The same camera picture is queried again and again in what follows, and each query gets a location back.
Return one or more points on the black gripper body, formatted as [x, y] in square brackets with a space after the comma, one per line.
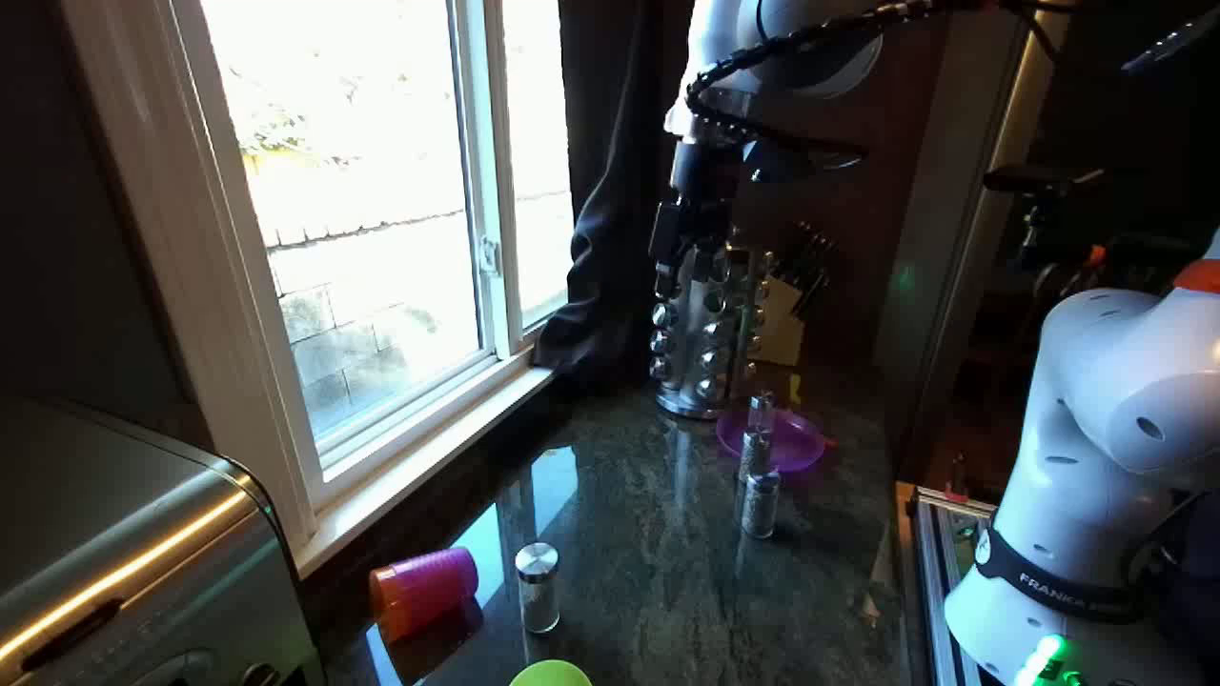
[694, 211]

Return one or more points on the silver toaster oven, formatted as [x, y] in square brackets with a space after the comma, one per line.
[132, 558]

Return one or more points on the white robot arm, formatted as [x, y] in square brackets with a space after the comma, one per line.
[1122, 418]

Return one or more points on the wooden knife block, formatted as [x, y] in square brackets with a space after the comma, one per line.
[796, 280]

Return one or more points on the green plastic cup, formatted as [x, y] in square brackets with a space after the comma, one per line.
[552, 671]

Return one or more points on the dark curtain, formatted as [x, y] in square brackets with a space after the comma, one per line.
[624, 64]

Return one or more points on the pink plastic cup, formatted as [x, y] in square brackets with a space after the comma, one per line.
[416, 594]

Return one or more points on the white window frame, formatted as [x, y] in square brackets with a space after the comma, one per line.
[158, 97]

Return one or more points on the purple plastic plate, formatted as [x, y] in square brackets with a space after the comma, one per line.
[796, 440]

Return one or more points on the silver rotating spice rack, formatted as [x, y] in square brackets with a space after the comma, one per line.
[705, 324]

